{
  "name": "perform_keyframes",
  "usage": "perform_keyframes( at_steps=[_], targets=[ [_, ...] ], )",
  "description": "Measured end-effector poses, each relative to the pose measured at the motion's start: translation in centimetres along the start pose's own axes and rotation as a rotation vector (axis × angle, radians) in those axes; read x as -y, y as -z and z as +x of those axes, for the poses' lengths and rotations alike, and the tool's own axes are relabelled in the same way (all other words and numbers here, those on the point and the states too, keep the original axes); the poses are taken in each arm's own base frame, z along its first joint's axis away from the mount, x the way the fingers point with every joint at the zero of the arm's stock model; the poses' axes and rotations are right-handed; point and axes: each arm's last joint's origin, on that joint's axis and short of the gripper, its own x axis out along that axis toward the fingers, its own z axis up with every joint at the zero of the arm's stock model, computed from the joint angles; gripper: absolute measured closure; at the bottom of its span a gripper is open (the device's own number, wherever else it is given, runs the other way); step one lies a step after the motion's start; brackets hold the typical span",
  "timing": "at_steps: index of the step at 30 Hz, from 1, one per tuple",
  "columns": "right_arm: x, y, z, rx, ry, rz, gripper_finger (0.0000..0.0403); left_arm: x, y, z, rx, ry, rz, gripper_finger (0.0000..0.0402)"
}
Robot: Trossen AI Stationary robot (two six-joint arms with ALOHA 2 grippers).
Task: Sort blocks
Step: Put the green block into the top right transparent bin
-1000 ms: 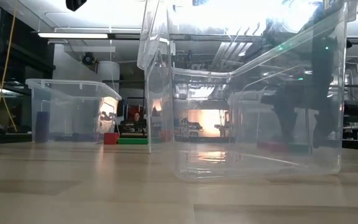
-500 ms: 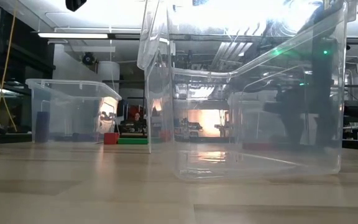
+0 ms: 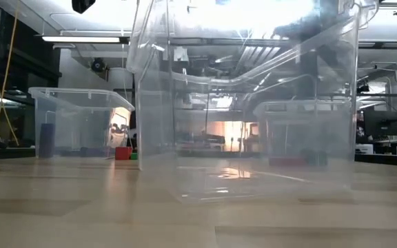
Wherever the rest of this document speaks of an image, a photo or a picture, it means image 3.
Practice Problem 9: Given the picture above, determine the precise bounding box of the clear plastic bin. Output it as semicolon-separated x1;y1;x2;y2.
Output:
252;99;363;166
125;0;380;204
28;86;136;160

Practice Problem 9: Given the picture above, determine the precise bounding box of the black overhead camera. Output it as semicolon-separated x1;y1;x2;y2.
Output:
71;0;96;14

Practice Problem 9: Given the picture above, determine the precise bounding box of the red arch block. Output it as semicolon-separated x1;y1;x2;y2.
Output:
114;146;134;161

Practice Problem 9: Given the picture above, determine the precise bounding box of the fluorescent ceiling light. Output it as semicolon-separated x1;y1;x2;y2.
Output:
41;34;130;45

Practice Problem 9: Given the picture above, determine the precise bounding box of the round black fixture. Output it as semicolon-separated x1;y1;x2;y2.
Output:
90;57;107;73

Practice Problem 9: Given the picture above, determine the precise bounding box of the dark computer monitor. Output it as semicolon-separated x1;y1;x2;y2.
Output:
363;109;397;138

